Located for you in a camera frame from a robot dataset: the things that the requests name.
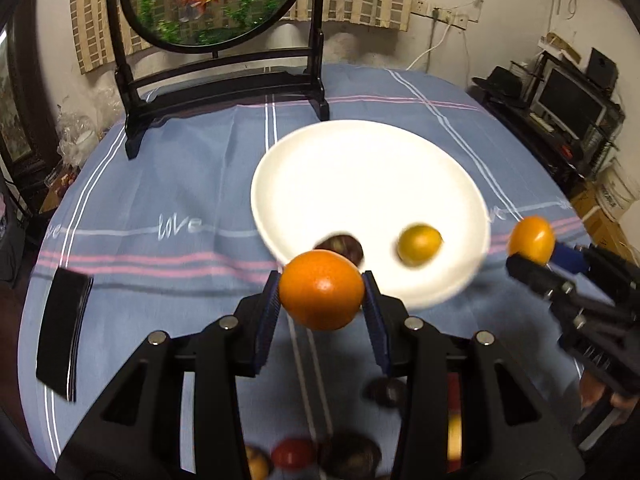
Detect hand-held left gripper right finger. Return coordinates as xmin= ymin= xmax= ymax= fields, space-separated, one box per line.
xmin=361 ymin=270 xmax=586 ymax=480

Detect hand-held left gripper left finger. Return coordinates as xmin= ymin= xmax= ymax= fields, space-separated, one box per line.
xmin=56 ymin=270 xmax=281 ymax=480

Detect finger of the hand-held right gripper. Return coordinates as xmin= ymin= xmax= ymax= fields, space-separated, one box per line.
xmin=506 ymin=254 xmax=593 ymax=323
xmin=550 ymin=241 xmax=640 ymax=306

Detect yellow-orange tomato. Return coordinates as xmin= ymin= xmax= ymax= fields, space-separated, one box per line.
xmin=506 ymin=215 xmax=556 ymax=266

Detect large orange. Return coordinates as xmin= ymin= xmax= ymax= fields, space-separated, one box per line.
xmin=278 ymin=251 xmax=366 ymax=332

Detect dark brown mangosteen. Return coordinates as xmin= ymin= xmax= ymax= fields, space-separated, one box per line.
xmin=314 ymin=234 xmax=365 ymax=267

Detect dark purple plum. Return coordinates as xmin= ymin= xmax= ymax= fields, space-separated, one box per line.
xmin=364 ymin=377 xmax=408 ymax=407

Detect white round plate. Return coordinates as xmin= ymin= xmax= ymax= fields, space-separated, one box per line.
xmin=250 ymin=120 xmax=492 ymax=311

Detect person's right hand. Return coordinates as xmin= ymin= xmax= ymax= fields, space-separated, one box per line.
xmin=580 ymin=372 xmax=640 ymax=413

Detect cardboard box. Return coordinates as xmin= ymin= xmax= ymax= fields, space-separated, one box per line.
xmin=570 ymin=185 xmax=640 ymax=266

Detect white bucket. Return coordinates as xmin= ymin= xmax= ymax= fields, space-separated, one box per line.
xmin=595 ymin=157 xmax=636 ymax=221

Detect yellow-green tomato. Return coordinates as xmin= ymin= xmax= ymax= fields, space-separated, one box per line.
xmin=396 ymin=223 xmax=444 ymax=267

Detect black tv stand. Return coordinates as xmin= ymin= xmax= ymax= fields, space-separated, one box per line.
xmin=467 ymin=85 xmax=626 ymax=181

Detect dark purple mangosteen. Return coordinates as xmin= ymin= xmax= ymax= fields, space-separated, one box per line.
xmin=317 ymin=432 xmax=383 ymax=478

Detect tan round potato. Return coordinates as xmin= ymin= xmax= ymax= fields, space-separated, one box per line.
xmin=446 ymin=412 xmax=463 ymax=461

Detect black monitor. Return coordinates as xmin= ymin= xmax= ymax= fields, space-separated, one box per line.
xmin=532 ymin=67 xmax=621 ymax=141

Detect spotted tan potato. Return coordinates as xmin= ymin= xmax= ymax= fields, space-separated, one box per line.
xmin=244 ymin=444 xmax=273 ymax=480

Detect blue striped tablecloth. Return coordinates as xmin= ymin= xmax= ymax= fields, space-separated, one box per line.
xmin=17 ymin=62 xmax=596 ymax=480

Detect black hat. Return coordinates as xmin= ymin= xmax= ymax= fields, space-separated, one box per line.
xmin=472 ymin=66 xmax=526 ymax=98

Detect black speaker box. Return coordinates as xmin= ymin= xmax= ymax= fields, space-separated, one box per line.
xmin=587 ymin=47 xmax=618 ymax=93

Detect black smartphone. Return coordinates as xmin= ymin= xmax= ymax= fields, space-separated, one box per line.
xmin=36 ymin=267 xmax=95 ymax=402

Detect round goldfish ornament black stand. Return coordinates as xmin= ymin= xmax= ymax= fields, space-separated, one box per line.
xmin=114 ymin=0 xmax=331 ymax=161

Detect clear plastic bags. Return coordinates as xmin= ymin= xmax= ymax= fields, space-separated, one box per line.
xmin=55 ymin=85 xmax=126 ymax=171

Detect dark wooden cabinet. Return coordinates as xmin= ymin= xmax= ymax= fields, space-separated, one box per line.
xmin=0 ymin=10 xmax=61 ymax=211

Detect white cable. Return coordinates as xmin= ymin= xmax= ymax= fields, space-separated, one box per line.
xmin=406 ymin=19 xmax=453 ymax=71

